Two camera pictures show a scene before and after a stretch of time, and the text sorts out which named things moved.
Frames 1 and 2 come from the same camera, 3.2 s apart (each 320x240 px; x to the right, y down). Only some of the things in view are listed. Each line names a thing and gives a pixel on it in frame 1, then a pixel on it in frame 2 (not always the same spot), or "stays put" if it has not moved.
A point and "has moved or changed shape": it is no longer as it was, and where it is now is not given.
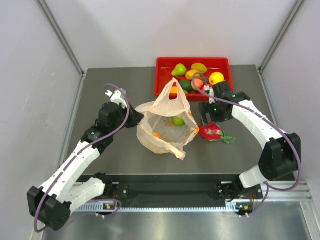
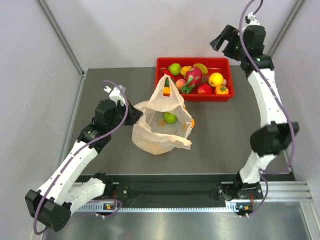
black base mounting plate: x=174 y=188 stays put
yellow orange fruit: x=216 y=78 stays put
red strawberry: x=212 y=132 to x=193 y=77
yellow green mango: x=174 y=90 to x=166 y=91
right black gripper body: x=215 y=112 to x=234 y=49
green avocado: x=186 y=84 to x=167 y=82
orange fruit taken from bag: x=189 y=73 to x=185 y=69
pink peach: x=198 y=82 to x=179 y=83
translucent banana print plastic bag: x=168 y=125 has moved or changed shape
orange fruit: x=157 y=135 to x=156 y=148
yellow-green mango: x=199 y=67 stays put
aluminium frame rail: x=300 y=193 stays put
